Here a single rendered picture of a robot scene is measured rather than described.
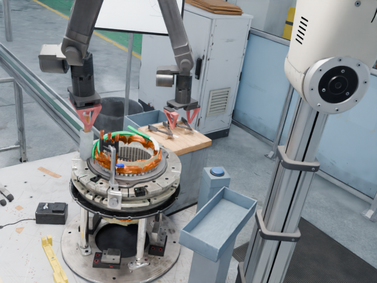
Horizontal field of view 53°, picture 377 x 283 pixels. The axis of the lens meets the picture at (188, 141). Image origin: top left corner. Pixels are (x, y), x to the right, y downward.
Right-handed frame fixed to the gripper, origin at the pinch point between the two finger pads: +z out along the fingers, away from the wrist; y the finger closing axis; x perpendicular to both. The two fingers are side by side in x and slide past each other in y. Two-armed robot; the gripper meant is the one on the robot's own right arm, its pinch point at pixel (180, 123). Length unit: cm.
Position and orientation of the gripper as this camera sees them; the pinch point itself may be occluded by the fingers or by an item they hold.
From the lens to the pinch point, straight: 142.4
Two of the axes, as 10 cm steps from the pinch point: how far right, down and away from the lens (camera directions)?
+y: -7.5, 2.6, -6.0
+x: 6.5, 4.0, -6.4
